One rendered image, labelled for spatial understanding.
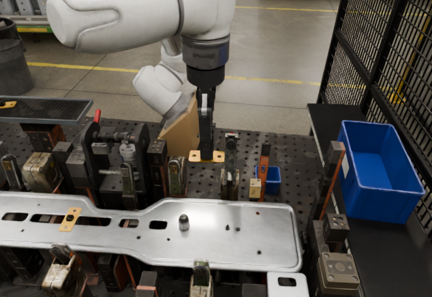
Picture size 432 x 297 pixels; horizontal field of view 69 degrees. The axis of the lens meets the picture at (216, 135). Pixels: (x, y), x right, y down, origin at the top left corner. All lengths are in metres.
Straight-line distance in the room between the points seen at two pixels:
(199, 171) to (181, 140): 0.17
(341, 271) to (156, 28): 0.68
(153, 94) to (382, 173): 0.99
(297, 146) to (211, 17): 1.26
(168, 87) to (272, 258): 0.92
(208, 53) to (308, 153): 1.19
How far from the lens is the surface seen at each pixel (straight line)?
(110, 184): 1.15
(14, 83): 3.96
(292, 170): 1.56
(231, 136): 0.90
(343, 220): 0.92
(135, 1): 0.46
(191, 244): 0.92
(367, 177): 1.14
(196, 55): 0.57
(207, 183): 1.46
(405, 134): 1.16
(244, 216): 0.97
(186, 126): 1.45
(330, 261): 0.86
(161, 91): 1.49
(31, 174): 1.16
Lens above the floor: 1.77
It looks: 38 degrees down
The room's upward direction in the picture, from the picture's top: straight up
